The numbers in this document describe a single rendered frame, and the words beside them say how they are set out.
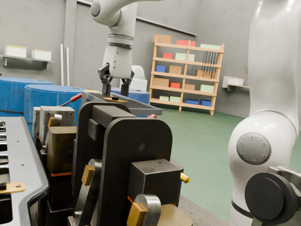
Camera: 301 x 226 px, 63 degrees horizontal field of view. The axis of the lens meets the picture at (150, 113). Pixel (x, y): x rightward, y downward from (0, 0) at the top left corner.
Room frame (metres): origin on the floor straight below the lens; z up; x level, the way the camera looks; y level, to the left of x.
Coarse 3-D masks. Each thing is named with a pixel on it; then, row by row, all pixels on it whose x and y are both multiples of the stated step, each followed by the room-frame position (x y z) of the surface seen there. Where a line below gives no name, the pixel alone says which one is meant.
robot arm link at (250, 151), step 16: (272, 112) 0.57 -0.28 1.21; (240, 128) 0.50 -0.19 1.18; (256, 128) 0.47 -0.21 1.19; (272, 128) 0.47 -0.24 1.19; (288, 128) 0.50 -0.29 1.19; (240, 144) 0.48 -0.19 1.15; (256, 144) 0.46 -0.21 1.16; (272, 144) 0.45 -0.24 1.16; (288, 144) 0.47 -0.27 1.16; (240, 160) 0.48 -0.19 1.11; (256, 160) 0.46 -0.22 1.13; (272, 160) 0.45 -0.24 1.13; (288, 160) 0.46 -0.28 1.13; (240, 176) 0.52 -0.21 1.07; (240, 192) 0.54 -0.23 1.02; (240, 208) 0.54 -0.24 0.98
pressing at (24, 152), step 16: (16, 128) 0.90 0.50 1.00; (0, 144) 0.72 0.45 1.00; (16, 144) 0.73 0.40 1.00; (32, 144) 0.74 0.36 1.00; (16, 160) 0.61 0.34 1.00; (32, 160) 0.63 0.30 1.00; (16, 176) 0.52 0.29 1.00; (32, 176) 0.53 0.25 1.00; (16, 192) 0.46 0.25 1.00; (32, 192) 0.46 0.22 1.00; (48, 192) 0.49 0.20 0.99; (16, 208) 0.41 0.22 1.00; (16, 224) 0.36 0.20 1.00; (32, 224) 0.37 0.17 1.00
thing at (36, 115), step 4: (36, 108) 1.03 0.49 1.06; (36, 112) 1.00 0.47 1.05; (36, 116) 1.00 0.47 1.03; (36, 120) 1.00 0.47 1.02; (36, 124) 1.00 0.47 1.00; (32, 128) 1.05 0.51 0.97; (36, 128) 1.00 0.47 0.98; (32, 132) 1.04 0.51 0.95; (36, 132) 1.00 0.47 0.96; (36, 136) 1.00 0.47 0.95; (36, 140) 1.01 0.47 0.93; (36, 144) 1.01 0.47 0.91; (40, 144) 1.02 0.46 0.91; (40, 148) 1.02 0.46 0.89
